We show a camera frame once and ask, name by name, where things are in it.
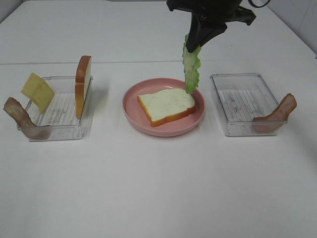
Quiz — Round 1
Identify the bread slice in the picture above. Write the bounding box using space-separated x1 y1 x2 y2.
75 56 92 119
137 88 196 127

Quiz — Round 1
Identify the right clear plastic tray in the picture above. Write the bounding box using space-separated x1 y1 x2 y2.
210 73 287 136

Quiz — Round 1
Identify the yellow cheese slice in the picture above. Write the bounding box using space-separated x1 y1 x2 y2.
21 73 55 114

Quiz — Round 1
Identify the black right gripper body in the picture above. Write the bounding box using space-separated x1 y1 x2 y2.
166 0 256 25

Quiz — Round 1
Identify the green lettuce leaf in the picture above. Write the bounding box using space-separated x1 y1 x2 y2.
182 33 201 94

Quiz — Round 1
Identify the bacon strip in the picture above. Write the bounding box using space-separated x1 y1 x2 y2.
3 97 51 140
252 93 297 133

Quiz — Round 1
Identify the left clear plastic tray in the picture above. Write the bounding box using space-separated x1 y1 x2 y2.
17 76 94 141

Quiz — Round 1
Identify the pink round plate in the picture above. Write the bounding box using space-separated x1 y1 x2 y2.
122 78 206 137

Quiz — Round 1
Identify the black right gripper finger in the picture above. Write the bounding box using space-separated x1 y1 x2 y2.
186 13 211 53
200 22 227 47

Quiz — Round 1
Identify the clear plastic tray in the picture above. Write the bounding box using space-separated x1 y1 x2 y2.
210 73 287 136
17 76 94 141

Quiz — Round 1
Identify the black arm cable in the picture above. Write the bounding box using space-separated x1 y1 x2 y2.
247 0 272 7

